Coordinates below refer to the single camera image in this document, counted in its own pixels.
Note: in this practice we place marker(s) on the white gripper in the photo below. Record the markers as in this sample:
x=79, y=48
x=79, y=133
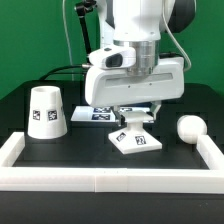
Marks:
x=116, y=87

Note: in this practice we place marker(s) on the white lamp base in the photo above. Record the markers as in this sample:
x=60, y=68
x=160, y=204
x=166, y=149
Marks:
x=133, y=138

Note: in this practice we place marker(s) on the white lamp bulb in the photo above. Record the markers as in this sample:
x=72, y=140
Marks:
x=190, y=127

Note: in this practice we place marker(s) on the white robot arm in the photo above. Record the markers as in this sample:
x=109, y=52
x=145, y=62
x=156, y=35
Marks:
x=130, y=70

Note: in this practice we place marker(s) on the white lamp shade cone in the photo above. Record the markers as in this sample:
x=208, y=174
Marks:
x=46, y=114

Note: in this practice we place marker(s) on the white marker tag plate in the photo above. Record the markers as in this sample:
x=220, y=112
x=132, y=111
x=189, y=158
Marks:
x=89, y=114

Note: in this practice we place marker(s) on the white U-shaped fence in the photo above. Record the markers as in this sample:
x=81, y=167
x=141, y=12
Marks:
x=209, y=181

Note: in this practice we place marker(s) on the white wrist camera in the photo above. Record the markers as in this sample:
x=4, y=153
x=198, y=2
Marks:
x=113, y=57

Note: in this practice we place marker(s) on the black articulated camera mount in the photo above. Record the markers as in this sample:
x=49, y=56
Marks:
x=82, y=9

